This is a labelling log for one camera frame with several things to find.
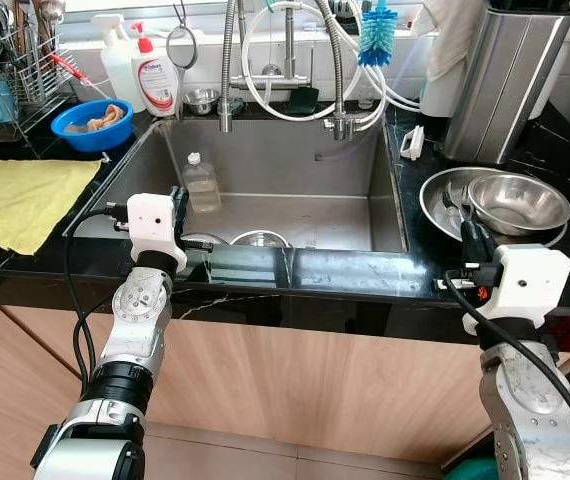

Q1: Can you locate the stainless steel knife block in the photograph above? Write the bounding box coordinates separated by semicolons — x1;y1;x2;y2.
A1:
442;0;570;167

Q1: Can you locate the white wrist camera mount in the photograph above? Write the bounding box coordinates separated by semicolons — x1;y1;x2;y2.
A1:
125;193;189;274
462;244;570;337

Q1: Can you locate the blue bottle brush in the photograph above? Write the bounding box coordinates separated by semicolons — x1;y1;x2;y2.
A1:
357;0;399;69

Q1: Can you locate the black sponge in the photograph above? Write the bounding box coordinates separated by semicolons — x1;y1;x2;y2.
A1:
286;86;320;115

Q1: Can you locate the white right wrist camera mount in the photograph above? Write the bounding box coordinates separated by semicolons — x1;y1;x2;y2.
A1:
462;244;570;337

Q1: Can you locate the chrome tap with hose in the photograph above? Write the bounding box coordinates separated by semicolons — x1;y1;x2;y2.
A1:
310;0;364;142

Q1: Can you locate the steel flexible faucet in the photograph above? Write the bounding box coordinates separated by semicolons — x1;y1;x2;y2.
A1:
217;0;244;134

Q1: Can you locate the deep steel bowl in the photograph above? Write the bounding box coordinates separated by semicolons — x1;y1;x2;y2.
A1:
467;172;570;237

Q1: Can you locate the small white holder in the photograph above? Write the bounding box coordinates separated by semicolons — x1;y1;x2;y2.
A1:
398;124;427;162

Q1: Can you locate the clear plastic bottle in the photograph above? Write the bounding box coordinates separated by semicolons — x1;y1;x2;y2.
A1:
182;152;223;214

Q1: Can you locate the wooden sink cabinet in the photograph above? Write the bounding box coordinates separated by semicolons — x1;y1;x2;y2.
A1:
0;298;570;469

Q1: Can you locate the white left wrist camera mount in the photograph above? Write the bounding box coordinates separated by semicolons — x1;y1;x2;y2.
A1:
125;193;189;274

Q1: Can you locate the stainless steel sink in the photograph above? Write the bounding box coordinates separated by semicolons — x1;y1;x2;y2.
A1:
69;114;412;257

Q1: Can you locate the white pump bottle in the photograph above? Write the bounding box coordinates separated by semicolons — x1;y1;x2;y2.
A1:
91;14;147;114

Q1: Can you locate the blue plastic bowl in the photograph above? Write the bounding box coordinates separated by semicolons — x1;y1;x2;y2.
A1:
51;98;135;154

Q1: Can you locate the small steel bowl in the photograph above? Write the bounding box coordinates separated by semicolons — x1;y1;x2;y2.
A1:
185;88;222;115

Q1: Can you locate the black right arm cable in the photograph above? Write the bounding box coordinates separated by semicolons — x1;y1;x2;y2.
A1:
435;266;570;480

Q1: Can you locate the green object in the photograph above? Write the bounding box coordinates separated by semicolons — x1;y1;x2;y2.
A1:
443;455;502;480

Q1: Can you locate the yellow cloth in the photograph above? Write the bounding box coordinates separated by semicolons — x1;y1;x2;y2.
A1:
0;158;102;257

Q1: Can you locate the round wire strainer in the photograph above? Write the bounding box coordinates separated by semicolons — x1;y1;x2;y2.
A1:
165;24;200;72

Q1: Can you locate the steel wire dish rack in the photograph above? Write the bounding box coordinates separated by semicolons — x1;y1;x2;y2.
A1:
0;0;78;142

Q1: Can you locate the red pump soap bottle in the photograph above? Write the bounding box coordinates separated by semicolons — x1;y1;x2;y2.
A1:
129;22;182;119

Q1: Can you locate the white towel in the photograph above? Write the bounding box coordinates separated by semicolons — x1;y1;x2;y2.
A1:
412;0;493;83

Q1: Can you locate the white round appliance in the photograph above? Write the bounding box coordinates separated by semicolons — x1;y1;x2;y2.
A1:
419;55;469;121

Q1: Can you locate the red handled brush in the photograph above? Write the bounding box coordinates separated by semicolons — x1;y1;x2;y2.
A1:
49;51;114;101

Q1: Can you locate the beige rag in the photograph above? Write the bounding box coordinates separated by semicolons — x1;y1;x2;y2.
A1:
65;103;127;135

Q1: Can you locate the wide steel basin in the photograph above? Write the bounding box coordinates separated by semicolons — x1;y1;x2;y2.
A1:
419;166;570;248

